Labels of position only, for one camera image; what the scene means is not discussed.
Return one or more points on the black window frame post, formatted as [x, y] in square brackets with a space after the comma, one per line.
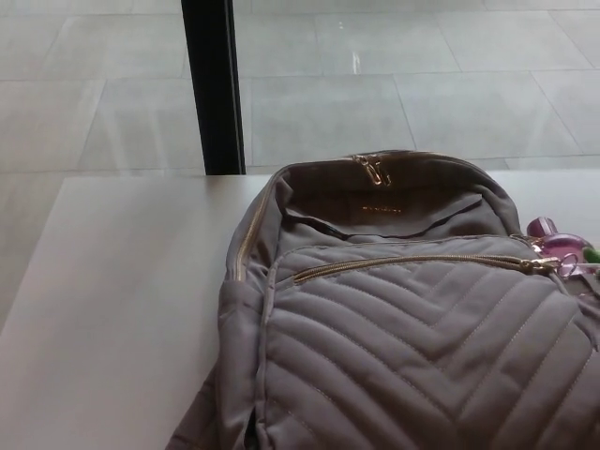
[215, 84]

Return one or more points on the pink transparent water bottle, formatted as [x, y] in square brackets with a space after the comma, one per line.
[550, 236]

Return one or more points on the grey quilted backpack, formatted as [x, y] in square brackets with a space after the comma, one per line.
[398, 351]

